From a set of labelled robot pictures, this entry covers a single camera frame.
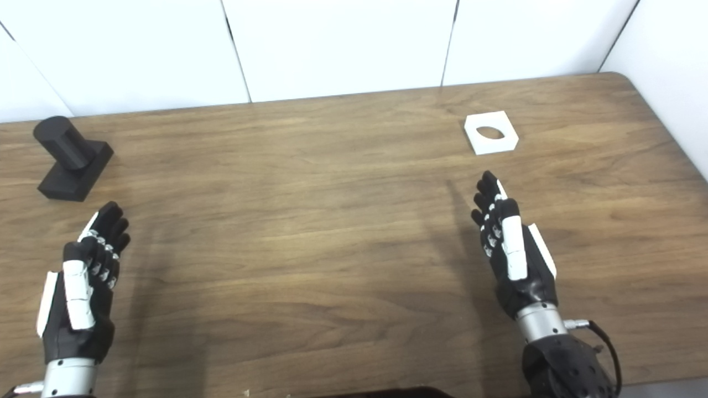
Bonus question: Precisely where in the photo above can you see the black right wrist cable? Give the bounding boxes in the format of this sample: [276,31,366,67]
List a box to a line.
[563,318,623,396]

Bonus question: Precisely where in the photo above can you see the white and black right hand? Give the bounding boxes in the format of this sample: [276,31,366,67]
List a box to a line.
[471,170,558,320]

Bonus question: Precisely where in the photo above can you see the black peg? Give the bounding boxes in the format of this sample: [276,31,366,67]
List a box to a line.
[33,116,114,202]

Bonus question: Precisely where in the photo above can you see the white square piece with hole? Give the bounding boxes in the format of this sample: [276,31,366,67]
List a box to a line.
[464,111,519,156]

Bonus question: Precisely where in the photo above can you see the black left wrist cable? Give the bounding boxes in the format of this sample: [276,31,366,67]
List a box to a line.
[3,381,45,398]

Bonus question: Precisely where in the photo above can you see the white and black left hand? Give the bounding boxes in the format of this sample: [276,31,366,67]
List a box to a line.
[36,202,132,365]

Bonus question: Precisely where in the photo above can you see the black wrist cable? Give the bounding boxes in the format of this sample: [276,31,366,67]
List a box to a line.
[563,318,623,396]
[3,381,45,398]

